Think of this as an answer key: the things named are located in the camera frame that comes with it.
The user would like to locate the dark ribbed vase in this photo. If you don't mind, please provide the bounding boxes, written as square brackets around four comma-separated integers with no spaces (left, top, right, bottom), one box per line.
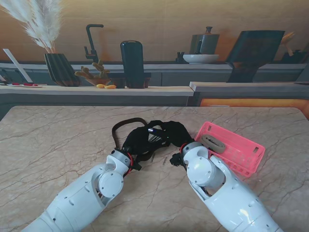
[43,53,82,87]

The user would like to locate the tall black appliance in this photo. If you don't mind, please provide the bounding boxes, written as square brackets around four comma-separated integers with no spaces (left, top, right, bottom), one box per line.
[111,40,152,89]

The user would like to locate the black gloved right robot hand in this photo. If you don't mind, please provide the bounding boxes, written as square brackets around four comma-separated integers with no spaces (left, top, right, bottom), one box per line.
[147,120,195,148]

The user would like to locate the white pampas grass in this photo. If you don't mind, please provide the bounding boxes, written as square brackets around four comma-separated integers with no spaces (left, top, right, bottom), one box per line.
[0,0,63,54]

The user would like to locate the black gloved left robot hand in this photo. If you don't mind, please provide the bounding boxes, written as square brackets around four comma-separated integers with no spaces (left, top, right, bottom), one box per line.
[122,126,169,157]

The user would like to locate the dark woven belt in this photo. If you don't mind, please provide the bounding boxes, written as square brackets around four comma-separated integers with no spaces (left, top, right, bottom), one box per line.
[112,117,155,162]

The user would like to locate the right arm red black cables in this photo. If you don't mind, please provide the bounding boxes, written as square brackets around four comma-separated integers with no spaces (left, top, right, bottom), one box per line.
[180,145,213,196]

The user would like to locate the black kitchen faucet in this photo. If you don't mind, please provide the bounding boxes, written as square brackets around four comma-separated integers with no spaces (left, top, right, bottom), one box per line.
[84,24,104,64]

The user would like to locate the left arm red black cables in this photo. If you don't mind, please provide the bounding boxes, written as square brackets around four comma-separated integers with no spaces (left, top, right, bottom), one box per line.
[124,151,135,177]

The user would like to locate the pink plastic storage basket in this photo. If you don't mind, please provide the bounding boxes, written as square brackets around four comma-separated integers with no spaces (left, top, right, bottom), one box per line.
[194,121,266,179]

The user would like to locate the arm red black cables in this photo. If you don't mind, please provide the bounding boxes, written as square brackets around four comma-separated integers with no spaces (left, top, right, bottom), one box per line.
[180,145,213,196]
[124,151,135,177]

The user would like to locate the dark utensil holder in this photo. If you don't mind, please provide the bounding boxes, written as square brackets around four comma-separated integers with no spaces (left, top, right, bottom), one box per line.
[281,49,305,64]

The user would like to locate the white slanted board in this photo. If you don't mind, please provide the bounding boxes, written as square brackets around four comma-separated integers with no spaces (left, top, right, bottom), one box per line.
[2,48,32,83]

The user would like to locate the plate with red chillies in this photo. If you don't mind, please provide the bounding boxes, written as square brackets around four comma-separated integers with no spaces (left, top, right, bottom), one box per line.
[6,82,43,88]

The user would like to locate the yellow wooden utensil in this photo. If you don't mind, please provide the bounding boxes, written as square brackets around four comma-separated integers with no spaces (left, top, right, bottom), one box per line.
[281,31,296,57]

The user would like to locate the white speckled bowl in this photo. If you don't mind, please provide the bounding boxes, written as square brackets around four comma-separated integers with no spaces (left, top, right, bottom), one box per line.
[182,54,220,64]

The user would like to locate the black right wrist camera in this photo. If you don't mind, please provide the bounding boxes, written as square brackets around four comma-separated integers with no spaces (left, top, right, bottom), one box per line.
[169,153,183,167]

